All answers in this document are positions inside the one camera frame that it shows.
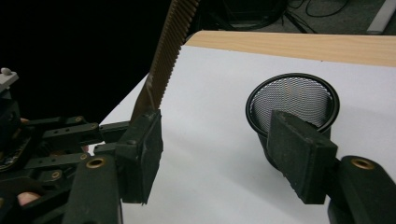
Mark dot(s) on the dark round stand base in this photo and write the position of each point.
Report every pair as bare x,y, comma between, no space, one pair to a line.
243,15

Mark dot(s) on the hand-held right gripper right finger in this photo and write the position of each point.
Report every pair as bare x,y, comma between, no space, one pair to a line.
299,152

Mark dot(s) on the white table sheet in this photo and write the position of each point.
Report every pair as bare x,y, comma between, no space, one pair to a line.
218,124

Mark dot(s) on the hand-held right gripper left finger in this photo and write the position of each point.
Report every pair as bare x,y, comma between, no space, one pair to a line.
140,155

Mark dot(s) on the white floor bar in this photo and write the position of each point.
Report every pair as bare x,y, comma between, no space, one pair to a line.
381,17

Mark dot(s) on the black mesh pen holder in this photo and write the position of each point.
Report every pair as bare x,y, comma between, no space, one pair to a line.
295,93

